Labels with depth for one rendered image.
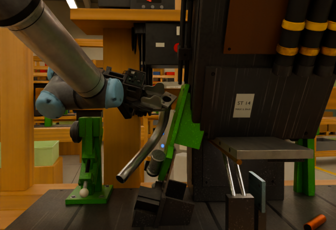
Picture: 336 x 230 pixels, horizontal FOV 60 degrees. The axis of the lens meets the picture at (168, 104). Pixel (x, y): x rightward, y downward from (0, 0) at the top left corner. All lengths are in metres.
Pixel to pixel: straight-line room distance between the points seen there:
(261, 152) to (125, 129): 0.64
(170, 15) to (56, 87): 0.47
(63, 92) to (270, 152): 0.51
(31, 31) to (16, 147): 0.76
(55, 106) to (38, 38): 0.26
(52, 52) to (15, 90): 0.67
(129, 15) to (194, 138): 0.50
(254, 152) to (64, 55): 0.42
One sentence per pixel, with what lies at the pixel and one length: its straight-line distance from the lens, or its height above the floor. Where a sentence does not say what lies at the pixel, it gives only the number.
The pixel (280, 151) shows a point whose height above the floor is 1.13.
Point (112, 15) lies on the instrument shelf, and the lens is 1.05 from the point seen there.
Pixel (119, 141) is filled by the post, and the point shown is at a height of 1.07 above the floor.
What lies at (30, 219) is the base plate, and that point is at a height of 0.90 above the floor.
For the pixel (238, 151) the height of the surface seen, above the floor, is 1.13.
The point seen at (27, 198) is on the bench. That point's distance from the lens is 1.19.
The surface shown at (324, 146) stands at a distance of 6.07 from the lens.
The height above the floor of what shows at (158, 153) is 1.09.
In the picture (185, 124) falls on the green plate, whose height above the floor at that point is 1.16.
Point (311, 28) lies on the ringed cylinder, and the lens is 0.69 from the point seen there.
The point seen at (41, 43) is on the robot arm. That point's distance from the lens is 0.57.
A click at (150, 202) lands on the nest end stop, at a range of 0.80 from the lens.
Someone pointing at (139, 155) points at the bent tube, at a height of 1.06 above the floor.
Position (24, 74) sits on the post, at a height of 1.32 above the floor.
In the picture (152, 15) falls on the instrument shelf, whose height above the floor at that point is 1.52.
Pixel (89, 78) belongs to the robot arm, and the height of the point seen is 1.28.
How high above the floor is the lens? 1.24
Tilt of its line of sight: 1 degrees down
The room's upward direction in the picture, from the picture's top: straight up
